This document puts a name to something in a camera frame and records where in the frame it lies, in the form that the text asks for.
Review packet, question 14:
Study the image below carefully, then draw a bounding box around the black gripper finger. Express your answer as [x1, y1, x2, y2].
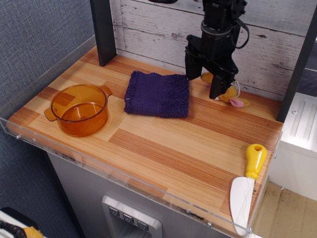
[209, 73, 234, 99]
[185, 52, 203, 80]

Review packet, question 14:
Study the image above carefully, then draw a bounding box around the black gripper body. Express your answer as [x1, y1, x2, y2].
[185, 31, 239, 77]

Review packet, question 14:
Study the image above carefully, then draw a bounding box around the yellow plush potato toy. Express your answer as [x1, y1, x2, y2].
[200, 72, 250, 108]

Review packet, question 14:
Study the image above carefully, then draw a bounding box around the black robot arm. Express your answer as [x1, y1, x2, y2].
[185, 0, 249, 99]

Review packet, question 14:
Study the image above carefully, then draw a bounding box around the clear acrylic counter guard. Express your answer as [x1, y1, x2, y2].
[7, 42, 282, 237]

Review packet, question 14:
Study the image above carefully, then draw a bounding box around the purple folded towel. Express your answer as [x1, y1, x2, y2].
[124, 71, 190, 119]

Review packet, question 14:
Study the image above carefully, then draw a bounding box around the white ridged side surface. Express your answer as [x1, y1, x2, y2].
[281, 93, 317, 152]

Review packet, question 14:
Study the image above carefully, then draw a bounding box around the orange transparent plastic pot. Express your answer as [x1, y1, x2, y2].
[44, 84, 112, 137]

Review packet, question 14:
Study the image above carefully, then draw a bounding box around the grey toy fridge cabinet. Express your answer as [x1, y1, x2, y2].
[48, 153, 226, 238]

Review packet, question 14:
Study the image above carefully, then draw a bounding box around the silver dispenser panel with buttons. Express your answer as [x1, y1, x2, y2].
[102, 195, 163, 238]

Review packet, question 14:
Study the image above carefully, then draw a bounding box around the yellow object bottom left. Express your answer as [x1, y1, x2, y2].
[23, 227, 45, 238]

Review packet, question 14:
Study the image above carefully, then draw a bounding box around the black right vertical post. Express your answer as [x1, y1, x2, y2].
[276, 20, 317, 122]

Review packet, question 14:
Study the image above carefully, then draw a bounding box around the black vertical post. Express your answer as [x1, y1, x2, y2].
[276, 20, 317, 122]
[90, 0, 116, 66]

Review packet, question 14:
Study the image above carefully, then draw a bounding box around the yellow handled white toy knife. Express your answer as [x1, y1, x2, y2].
[229, 144, 267, 237]

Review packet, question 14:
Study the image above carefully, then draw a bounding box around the black left vertical post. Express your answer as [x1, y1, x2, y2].
[90, 0, 116, 66]

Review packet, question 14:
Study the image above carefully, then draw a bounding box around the black braided cable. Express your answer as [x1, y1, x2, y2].
[0, 220, 25, 238]

